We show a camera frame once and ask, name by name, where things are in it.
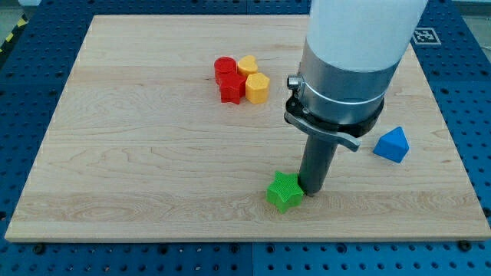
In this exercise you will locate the red star block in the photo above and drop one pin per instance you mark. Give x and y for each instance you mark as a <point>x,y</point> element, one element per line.
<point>232,87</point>

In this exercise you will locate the red cylinder block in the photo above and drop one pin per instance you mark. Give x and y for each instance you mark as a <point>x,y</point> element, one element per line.
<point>223,65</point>

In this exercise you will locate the yellow heart block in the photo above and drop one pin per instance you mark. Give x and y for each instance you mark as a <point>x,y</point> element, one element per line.
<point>247,65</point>

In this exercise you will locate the blue triangle block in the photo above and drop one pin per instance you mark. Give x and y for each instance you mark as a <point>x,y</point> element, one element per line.
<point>393,145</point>

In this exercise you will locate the yellow pentagon block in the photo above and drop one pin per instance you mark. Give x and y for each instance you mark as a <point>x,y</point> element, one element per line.
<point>257,88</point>

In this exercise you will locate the light wooden board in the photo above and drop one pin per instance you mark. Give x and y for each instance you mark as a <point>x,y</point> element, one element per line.
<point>141,149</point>

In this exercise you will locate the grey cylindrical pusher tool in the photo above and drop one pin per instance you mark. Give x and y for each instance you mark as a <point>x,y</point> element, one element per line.
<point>315,164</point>

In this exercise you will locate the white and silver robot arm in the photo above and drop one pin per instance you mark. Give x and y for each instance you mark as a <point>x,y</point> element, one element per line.
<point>351,52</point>

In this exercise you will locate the green star block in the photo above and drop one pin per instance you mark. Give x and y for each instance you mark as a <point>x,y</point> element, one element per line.
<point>284,192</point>

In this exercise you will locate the white fiducial marker tag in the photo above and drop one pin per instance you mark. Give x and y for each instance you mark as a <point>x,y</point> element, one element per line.
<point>425,36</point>

